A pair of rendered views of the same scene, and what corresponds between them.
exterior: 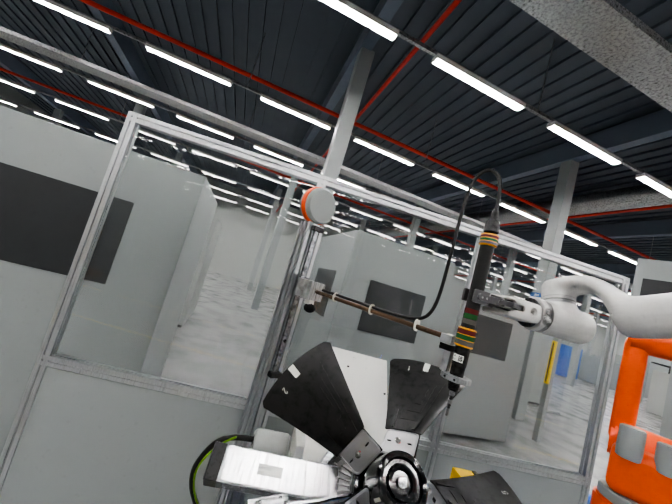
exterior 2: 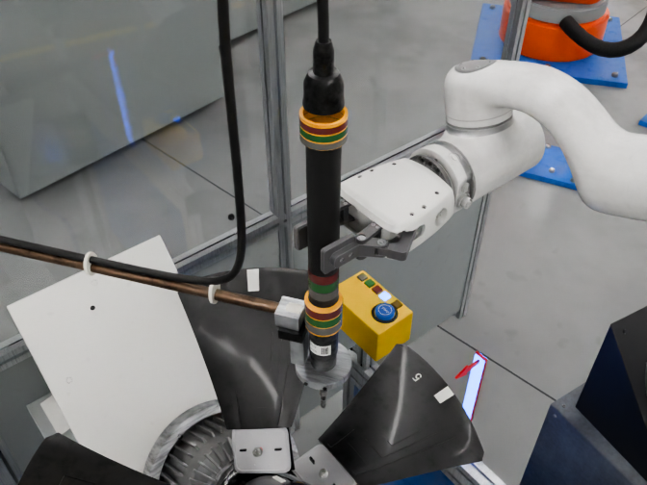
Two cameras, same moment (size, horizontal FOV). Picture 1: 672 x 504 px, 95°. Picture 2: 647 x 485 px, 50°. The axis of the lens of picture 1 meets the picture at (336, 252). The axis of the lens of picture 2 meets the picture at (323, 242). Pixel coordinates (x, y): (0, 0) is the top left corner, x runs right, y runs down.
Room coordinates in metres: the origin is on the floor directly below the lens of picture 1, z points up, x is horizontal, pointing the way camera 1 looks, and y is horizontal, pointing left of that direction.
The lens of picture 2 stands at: (0.31, -0.09, 2.14)
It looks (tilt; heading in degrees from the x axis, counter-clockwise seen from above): 43 degrees down; 329
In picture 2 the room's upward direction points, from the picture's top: straight up
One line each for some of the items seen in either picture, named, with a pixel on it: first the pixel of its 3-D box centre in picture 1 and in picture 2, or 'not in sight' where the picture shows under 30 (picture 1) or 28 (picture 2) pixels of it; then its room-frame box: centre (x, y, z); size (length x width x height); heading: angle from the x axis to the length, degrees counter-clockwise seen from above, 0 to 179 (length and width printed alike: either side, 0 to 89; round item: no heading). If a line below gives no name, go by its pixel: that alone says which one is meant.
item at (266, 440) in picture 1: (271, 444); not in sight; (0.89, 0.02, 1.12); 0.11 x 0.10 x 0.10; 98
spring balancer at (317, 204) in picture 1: (318, 206); not in sight; (1.29, 0.13, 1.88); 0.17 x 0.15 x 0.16; 98
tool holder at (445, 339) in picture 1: (456, 358); (315, 340); (0.77, -0.35, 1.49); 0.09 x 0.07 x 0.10; 43
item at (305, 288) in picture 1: (308, 289); not in sight; (1.22, 0.06, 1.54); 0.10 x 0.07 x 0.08; 43
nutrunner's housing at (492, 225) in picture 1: (475, 297); (323, 246); (0.76, -0.36, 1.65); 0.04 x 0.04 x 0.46
